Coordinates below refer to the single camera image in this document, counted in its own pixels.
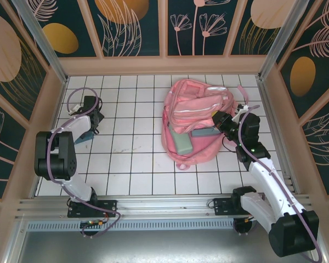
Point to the yellow power connector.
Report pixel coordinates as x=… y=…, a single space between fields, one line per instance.
x=249 y=218

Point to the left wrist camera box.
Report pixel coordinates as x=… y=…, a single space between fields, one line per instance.
x=76 y=108

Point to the small teal box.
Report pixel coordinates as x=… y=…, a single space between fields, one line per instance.
x=83 y=138

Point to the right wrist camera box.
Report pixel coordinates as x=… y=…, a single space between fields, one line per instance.
x=239 y=113

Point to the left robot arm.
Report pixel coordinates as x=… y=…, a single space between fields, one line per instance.
x=54 y=159

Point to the pink backpack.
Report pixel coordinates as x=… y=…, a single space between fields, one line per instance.
x=197 y=109

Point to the mint green pencil case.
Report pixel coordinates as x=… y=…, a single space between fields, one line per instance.
x=182 y=141

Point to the aluminium frame post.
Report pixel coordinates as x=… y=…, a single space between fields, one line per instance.
x=44 y=43
x=279 y=41

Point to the aluminium side rail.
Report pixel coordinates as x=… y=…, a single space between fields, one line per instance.
x=272 y=123

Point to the aluminium mounting rail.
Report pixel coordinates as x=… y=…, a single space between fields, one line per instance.
x=164 y=205

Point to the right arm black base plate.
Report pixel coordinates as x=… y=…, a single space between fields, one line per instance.
x=222 y=206

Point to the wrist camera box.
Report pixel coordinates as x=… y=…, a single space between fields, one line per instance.
x=76 y=108
x=239 y=113

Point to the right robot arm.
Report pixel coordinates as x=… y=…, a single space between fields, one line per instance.
x=290 y=235

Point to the small green circuit board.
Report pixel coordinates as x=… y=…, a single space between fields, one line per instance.
x=91 y=223

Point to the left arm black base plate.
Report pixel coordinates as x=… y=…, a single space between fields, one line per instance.
x=109 y=208

